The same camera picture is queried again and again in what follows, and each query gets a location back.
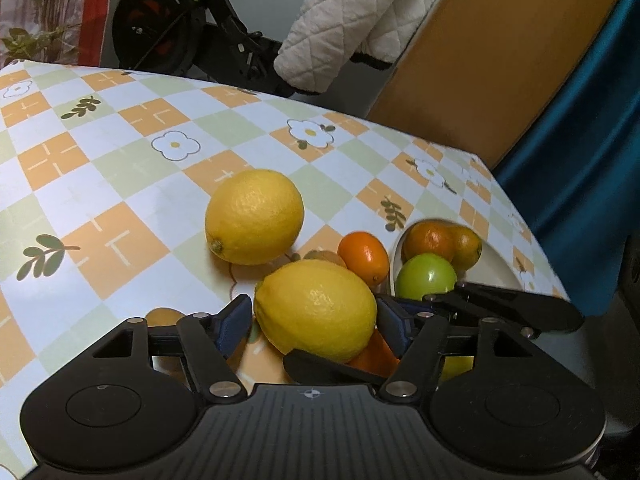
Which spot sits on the white quilted jacket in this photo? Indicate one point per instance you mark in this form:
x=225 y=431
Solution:
x=350 y=20

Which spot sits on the printed backdrop cloth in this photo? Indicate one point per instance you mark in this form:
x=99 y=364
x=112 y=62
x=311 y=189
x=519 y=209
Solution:
x=30 y=10

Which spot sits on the teal curtain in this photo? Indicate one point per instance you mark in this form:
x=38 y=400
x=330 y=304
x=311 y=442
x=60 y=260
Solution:
x=590 y=160

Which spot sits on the brown kiwi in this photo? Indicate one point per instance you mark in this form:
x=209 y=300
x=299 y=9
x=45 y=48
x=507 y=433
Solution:
x=327 y=259

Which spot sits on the white plate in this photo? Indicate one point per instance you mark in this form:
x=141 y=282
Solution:
x=492 y=270

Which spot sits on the yellow lemon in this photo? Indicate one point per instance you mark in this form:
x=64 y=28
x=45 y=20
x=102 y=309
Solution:
x=255 y=215
x=315 y=310

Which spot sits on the green apple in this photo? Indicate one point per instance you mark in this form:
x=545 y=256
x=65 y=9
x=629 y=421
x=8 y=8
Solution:
x=457 y=366
x=425 y=275

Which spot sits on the checkered floral tablecloth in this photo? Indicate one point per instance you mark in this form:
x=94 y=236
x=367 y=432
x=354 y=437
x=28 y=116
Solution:
x=125 y=170

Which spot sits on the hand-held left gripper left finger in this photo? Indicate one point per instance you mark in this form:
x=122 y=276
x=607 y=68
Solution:
x=234 y=325

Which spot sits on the black exercise bike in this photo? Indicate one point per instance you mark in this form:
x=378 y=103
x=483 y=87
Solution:
x=155 y=20

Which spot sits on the small glossy orange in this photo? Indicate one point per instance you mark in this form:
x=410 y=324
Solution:
x=364 y=257

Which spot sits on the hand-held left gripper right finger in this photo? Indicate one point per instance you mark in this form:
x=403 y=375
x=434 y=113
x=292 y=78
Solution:
x=392 y=327

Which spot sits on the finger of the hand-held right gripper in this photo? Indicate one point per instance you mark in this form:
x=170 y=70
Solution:
x=525 y=307
x=320 y=366

